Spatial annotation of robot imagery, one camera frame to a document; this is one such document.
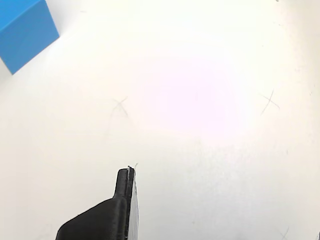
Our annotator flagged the blue cube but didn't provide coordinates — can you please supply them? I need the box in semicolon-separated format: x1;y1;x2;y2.
0;0;60;75

